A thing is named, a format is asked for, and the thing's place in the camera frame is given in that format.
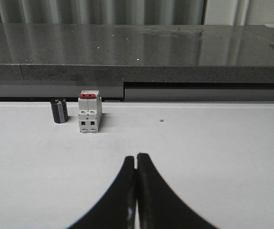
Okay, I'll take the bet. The white circuit breaker red switch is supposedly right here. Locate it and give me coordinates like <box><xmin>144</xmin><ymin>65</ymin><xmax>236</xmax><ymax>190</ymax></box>
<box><xmin>78</xmin><ymin>90</ymin><xmax>102</xmax><ymax>134</ymax></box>

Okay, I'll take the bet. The grey stone counter ledge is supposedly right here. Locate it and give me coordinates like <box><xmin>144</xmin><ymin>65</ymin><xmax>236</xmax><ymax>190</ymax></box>
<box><xmin>0</xmin><ymin>23</ymin><xmax>274</xmax><ymax>83</ymax></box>

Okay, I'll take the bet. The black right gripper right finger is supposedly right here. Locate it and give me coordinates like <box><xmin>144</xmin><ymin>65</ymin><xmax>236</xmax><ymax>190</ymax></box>
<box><xmin>137</xmin><ymin>153</ymin><xmax>216</xmax><ymax>229</ymax></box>

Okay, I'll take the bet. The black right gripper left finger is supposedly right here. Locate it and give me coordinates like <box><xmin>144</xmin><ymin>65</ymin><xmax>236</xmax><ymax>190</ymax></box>
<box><xmin>69</xmin><ymin>156</ymin><xmax>136</xmax><ymax>229</ymax></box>

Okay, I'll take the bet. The black cylindrical capacitor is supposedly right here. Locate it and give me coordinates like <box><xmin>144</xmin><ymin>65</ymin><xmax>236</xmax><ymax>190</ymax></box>
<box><xmin>50</xmin><ymin>98</ymin><xmax>69</xmax><ymax>124</ymax></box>

